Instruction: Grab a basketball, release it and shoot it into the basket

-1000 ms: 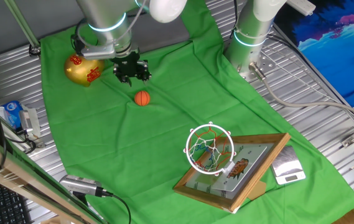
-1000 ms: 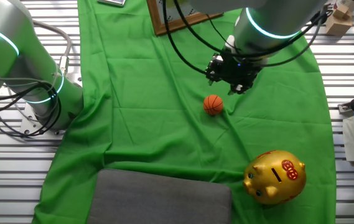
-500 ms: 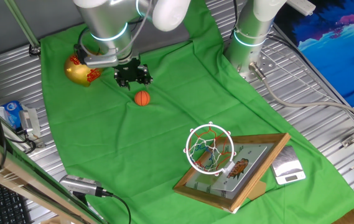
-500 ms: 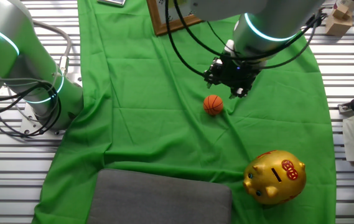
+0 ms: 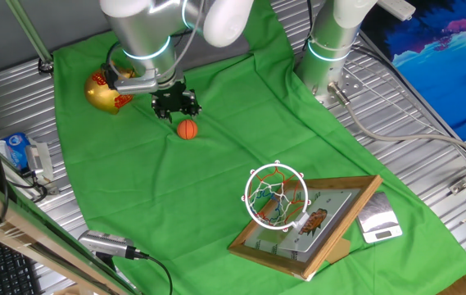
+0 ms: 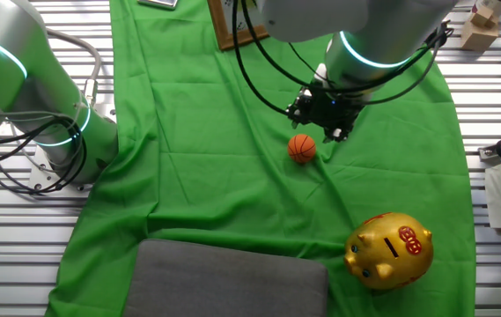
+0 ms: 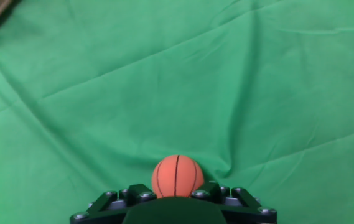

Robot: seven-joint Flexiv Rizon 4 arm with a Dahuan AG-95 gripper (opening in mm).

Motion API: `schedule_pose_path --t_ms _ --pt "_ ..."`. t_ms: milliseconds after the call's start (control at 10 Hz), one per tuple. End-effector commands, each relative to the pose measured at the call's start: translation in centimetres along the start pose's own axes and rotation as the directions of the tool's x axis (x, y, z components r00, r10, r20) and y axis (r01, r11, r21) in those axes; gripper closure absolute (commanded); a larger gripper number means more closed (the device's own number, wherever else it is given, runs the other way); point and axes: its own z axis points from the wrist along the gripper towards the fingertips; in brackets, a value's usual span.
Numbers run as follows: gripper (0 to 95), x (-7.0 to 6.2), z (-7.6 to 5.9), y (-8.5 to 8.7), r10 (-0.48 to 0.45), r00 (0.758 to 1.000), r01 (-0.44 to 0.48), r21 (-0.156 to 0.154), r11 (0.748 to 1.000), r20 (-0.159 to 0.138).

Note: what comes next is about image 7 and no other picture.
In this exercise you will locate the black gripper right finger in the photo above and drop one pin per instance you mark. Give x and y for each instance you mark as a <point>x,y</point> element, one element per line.
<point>235,199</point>

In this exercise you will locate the small orange basketball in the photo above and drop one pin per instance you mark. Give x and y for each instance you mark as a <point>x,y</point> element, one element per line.
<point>176,177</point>

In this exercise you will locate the green cloth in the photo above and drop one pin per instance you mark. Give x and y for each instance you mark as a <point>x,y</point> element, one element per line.
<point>176,93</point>

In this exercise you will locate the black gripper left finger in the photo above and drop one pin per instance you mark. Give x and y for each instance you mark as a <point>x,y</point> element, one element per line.
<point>133,194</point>

